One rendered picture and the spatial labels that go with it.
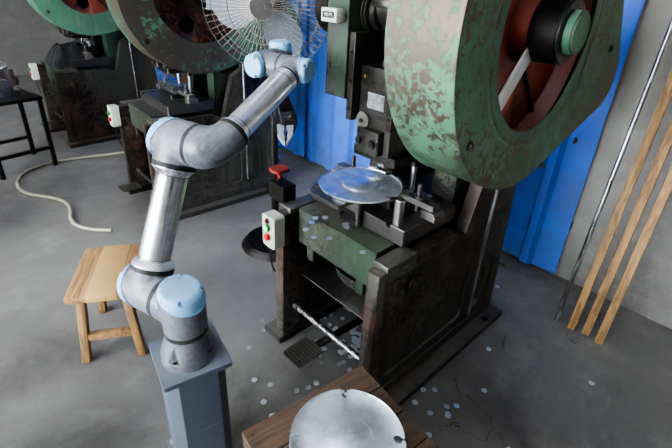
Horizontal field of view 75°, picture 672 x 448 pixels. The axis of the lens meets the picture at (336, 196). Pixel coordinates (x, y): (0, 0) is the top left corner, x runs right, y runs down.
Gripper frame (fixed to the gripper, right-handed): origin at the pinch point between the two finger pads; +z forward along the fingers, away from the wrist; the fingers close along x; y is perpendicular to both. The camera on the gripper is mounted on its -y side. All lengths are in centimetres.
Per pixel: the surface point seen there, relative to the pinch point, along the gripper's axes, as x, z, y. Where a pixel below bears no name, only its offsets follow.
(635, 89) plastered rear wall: -156, -12, -13
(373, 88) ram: -24.8, -23.1, -18.9
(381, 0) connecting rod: -25, -49, -20
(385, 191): -26.3, 9.0, -30.2
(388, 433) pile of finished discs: -2, 46, -87
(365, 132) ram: -21.8, -9.2, -21.1
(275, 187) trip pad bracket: 4.3, 18.1, 1.1
